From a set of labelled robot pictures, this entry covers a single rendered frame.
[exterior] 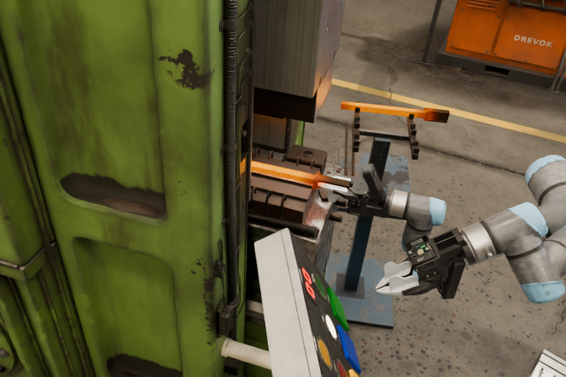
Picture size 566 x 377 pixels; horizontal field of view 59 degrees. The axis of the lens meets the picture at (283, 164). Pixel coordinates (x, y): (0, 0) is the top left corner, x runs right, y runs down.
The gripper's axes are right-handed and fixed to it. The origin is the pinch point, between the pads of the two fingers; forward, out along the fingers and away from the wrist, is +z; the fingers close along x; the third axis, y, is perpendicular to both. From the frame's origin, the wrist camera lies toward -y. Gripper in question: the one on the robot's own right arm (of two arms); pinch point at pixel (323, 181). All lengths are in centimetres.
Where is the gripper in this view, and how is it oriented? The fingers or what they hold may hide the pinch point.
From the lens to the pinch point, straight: 148.8
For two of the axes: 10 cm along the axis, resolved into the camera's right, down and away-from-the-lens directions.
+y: -0.5, 8.0, 5.9
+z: -9.6, -2.1, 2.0
